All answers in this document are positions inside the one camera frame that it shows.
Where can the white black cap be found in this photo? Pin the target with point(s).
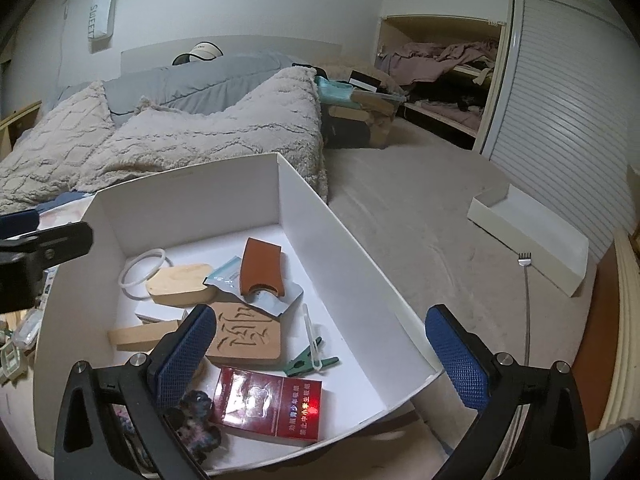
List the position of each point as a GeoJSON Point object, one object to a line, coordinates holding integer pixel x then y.
{"type": "Point", "coordinates": [200, 52]}

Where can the metal back scratcher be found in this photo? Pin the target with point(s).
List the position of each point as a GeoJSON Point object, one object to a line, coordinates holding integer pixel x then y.
{"type": "Point", "coordinates": [526, 305]}

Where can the brown leather case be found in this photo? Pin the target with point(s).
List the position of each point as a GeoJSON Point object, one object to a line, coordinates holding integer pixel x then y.
{"type": "Point", "coordinates": [260, 265]}

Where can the grey foil packet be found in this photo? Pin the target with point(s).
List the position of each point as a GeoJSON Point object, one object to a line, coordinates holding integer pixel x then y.
{"type": "Point", "coordinates": [287, 300]}

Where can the white box lid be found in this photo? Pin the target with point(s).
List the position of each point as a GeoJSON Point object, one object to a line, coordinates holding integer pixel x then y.
{"type": "Point", "coordinates": [530, 245]}

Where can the light wooden block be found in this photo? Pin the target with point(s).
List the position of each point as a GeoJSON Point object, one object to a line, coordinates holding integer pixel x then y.
{"type": "Point", "coordinates": [140, 336]}

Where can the teal cloth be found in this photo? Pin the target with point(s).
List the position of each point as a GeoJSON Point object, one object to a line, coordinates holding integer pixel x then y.
{"type": "Point", "coordinates": [332, 91]}

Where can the pink clothes pile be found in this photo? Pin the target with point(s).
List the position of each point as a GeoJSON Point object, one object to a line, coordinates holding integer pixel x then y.
{"type": "Point", "coordinates": [425, 60]}

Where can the large green clip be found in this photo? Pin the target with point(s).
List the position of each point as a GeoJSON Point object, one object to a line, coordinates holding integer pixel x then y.
{"type": "Point", "coordinates": [305, 360]}

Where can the light blue sachet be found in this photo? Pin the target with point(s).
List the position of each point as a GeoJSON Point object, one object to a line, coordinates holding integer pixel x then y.
{"type": "Point", "coordinates": [225, 277]}

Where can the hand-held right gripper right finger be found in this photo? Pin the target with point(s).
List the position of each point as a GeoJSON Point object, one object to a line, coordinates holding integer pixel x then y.
{"type": "Point", "coordinates": [455, 360]}

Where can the grey pillow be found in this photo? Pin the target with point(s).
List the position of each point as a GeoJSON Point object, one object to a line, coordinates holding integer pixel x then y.
{"type": "Point", "coordinates": [200, 85]}

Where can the carved wooden board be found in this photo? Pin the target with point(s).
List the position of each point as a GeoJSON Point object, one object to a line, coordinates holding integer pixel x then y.
{"type": "Point", "coordinates": [250, 335]}

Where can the white plastic holder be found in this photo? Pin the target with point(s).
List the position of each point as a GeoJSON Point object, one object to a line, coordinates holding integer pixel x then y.
{"type": "Point", "coordinates": [12, 357]}

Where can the white cardboard box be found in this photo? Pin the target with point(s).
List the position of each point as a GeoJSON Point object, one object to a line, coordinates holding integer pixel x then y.
{"type": "Point", "coordinates": [350, 270]}

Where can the white notepad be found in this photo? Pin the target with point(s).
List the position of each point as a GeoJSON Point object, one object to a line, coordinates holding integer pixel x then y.
{"type": "Point", "coordinates": [160, 314]}

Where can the beige fluffy blanket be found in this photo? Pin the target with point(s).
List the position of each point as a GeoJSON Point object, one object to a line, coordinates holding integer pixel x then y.
{"type": "Point", "coordinates": [175, 145]}

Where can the closet alcove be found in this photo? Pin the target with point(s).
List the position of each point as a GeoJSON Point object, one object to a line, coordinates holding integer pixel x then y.
{"type": "Point", "coordinates": [440, 117]}

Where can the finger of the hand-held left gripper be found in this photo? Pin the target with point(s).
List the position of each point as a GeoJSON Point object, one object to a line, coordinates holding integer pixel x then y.
{"type": "Point", "coordinates": [20, 220]}
{"type": "Point", "coordinates": [55, 242]}

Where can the white louvre closet door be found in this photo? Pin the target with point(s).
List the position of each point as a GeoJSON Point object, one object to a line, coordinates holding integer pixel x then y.
{"type": "Point", "coordinates": [560, 110]}

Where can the red cigarette box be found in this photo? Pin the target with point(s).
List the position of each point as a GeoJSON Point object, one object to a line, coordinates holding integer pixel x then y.
{"type": "Point", "coordinates": [280, 410]}

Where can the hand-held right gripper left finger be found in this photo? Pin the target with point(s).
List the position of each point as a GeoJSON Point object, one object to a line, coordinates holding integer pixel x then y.
{"type": "Point", "coordinates": [185, 355]}

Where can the wooden headboard shelf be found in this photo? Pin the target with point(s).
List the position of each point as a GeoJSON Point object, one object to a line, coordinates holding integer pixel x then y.
{"type": "Point", "coordinates": [20, 120]}

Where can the pink blue crochet piece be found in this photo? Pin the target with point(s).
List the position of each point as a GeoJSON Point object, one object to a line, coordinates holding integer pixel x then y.
{"type": "Point", "coordinates": [197, 430]}

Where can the white hanging wall pouch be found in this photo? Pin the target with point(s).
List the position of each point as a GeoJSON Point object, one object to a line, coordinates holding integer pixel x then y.
{"type": "Point", "coordinates": [102, 15]}

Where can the cluttered storage bin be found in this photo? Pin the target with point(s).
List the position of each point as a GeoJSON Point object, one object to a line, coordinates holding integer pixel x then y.
{"type": "Point", "coordinates": [350, 130]}

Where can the light wooden oval board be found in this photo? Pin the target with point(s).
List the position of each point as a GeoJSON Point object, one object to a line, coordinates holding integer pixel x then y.
{"type": "Point", "coordinates": [180, 285]}

